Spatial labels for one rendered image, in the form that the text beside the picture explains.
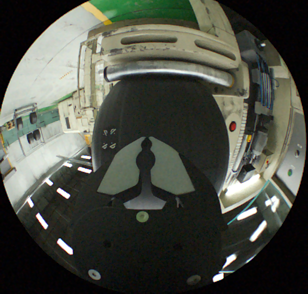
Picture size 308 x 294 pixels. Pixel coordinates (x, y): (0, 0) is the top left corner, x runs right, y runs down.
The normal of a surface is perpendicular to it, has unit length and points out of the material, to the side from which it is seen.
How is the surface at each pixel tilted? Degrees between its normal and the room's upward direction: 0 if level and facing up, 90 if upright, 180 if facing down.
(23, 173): 90
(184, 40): 90
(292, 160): 90
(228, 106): 90
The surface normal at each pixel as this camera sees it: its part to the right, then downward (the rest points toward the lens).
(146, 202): 0.00, 0.21
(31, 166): 0.99, 0.03
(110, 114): -0.28, -0.25
